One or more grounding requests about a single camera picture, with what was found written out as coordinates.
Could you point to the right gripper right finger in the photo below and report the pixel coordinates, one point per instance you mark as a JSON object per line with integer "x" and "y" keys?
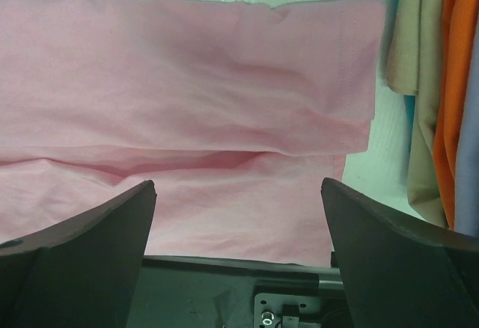
{"x": 397, "y": 270}

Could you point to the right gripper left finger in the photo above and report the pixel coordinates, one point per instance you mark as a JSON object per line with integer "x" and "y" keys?
{"x": 81, "y": 272}

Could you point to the pink t shirt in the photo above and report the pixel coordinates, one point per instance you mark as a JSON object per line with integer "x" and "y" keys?
{"x": 236, "y": 112}

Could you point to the purple folded t shirt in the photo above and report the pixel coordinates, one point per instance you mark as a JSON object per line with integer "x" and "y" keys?
{"x": 466, "y": 180}

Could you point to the beige folded t shirt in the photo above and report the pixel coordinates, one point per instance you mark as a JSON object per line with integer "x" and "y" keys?
{"x": 414, "y": 68}

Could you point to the orange folded t shirt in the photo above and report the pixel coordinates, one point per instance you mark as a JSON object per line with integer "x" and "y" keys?
{"x": 459, "y": 19}

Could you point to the teal folded t shirt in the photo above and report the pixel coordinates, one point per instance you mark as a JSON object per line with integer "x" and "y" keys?
{"x": 409, "y": 102}

